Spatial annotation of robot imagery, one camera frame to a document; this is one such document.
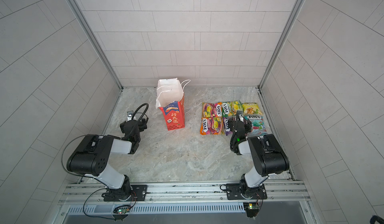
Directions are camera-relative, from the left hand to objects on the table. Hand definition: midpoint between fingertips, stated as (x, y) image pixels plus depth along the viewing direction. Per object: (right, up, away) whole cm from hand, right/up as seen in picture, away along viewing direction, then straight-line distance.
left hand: (138, 116), depth 93 cm
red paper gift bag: (+19, +10, +6) cm, 23 cm away
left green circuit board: (+4, -39, -28) cm, 49 cm away
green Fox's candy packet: (+60, +4, +8) cm, 61 cm away
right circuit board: (+63, -40, -25) cm, 79 cm away
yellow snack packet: (+74, +4, +5) cm, 74 cm away
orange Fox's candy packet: (+47, -6, 0) cm, 47 cm away
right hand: (+64, -1, 0) cm, 64 cm away
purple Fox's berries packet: (+56, -8, -2) cm, 57 cm away
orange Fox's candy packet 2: (+47, +3, +6) cm, 48 cm away
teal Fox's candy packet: (+75, -7, -2) cm, 76 cm away
